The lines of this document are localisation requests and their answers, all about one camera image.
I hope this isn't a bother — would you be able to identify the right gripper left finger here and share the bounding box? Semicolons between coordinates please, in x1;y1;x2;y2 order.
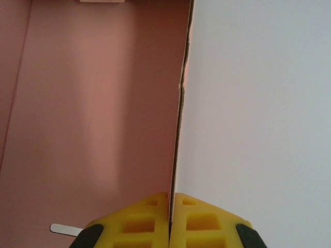
69;191;173;248

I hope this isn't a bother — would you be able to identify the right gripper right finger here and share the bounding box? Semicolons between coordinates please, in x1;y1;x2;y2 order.
169;192;267;248

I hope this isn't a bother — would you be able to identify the pink paper box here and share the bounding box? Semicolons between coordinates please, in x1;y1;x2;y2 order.
0;0;195;248

